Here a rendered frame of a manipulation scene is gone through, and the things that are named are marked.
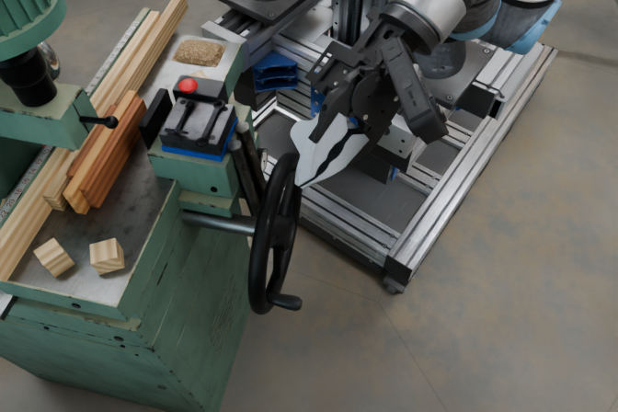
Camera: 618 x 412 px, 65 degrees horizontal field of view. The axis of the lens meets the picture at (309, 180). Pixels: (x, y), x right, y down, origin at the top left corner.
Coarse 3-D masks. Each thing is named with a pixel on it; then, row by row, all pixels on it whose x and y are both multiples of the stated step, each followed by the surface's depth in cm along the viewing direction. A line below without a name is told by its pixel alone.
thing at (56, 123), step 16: (0, 80) 72; (0, 96) 70; (16, 96) 70; (64, 96) 70; (80, 96) 71; (0, 112) 69; (16, 112) 68; (32, 112) 68; (48, 112) 68; (64, 112) 68; (80, 112) 71; (96, 112) 75; (0, 128) 72; (16, 128) 71; (32, 128) 70; (48, 128) 69; (64, 128) 69; (80, 128) 72; (48, 144) 73; (64, 144) 72; (80, 144) 73
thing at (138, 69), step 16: (176, 0) 105; (176, 16) 105; (160, 32) 99; (144, 48) 96; (160, 48) 100; (144, 64) 95; (128, 80) 90; (112, 96) 88; (64, 176) 77; (48, 192) 75; (64, 208) 78
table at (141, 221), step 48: (240, 48) 102; (144, 96) 94; (144, 144) 86; (144, 192) 80; (192, 192) 84; (240, 192) 87; (48, 240) 75; (96, 240) 75; (144, 240) 75; (0, 288) 74; (48, 288) 70; (96, 288) 70
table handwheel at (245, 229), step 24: (288, 168) 78; (264, 192) 74; (288, 192) 88; (192, 216) 86; (216, 216) 86; (240, 216) 86; (264, 216) 72; (288, 216) 98; (264, 240) 72; (288, 240) 84; (264, 264) 73; (288, 264) 96; (264, 288) 75; (264, 312) 81
